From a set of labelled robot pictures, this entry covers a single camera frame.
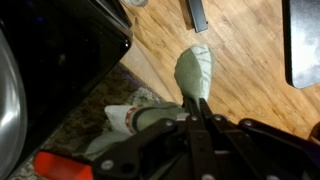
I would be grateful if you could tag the black flat metal bar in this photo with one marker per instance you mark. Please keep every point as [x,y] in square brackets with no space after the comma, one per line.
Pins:
[197,15]

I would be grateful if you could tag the stainless steel refrigerator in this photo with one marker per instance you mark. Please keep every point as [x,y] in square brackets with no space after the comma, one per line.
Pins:
[305,40]

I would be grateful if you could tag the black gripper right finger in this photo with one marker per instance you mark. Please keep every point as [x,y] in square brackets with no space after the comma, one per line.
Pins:
[283,150]

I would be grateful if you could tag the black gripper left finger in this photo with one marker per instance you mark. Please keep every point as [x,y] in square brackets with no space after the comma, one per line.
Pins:
[193,140]

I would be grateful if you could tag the red plastic utensil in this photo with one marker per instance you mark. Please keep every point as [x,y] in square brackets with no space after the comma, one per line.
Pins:
[60,166]

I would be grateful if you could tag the black electric stove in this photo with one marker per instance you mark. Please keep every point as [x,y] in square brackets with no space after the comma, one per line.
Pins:
[50,50]

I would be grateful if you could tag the green towel with floral band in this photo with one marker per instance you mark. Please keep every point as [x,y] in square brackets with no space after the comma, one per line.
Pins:
[195,73]

